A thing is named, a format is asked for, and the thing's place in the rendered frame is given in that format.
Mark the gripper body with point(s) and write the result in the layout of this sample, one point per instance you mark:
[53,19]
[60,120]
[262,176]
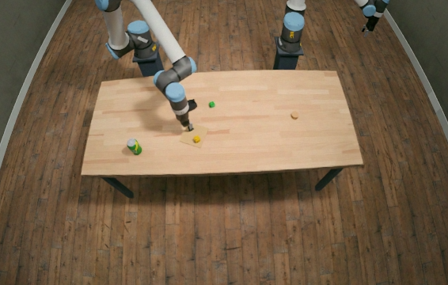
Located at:
[183,118]
[372,23]

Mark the black die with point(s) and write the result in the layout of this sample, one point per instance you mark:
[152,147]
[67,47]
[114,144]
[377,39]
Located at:
[190,128]

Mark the yellow die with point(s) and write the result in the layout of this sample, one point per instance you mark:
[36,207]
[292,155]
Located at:
[196,139]

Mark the green die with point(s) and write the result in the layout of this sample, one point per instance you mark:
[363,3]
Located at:
[211,104]

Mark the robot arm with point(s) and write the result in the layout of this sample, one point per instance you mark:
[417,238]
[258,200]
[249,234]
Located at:
[291,37]
[156,27]

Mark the tan mat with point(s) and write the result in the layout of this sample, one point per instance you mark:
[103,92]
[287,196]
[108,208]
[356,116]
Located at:
[200,134]

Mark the green can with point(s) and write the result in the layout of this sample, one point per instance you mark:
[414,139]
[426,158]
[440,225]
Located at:
[135,147]

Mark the wooden table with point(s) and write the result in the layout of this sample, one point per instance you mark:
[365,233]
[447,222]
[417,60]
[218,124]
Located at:
[247,150]

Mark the tan round disc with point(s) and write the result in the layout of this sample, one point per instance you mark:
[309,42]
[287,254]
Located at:
[294,115]

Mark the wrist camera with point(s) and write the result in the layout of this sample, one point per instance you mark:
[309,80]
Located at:
[192,105]

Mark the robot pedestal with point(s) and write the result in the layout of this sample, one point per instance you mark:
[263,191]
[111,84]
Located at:
[285,61]
[150,67]

